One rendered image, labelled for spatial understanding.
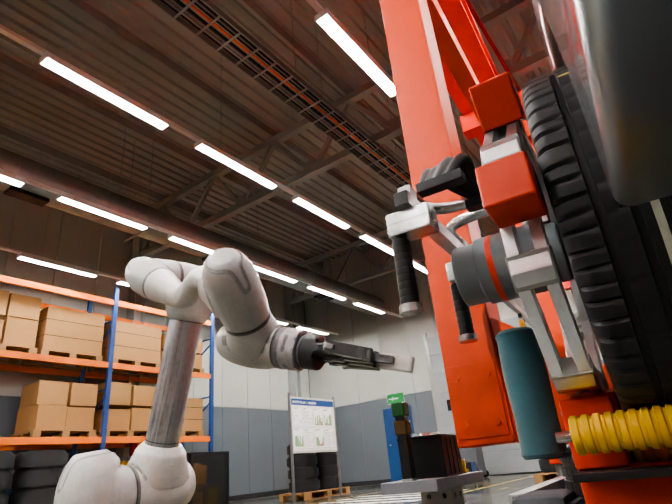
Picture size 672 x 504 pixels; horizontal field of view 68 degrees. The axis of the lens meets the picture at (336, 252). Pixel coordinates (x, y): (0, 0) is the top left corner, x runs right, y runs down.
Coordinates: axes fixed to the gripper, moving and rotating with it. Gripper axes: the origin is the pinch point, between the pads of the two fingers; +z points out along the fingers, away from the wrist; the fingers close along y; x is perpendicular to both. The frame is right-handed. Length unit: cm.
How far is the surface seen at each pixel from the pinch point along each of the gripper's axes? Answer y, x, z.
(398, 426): -52, -4, -13
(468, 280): -0.3, 18.6, 11.9
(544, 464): -863, 94, 2
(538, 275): 21.2, 9.9, 26.1
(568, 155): 31.4, 23.8, 29.6
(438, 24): -81, 206, -37
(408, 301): 9.9, 8.9, 3.6
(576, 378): 5.9, -0.4, 31.7
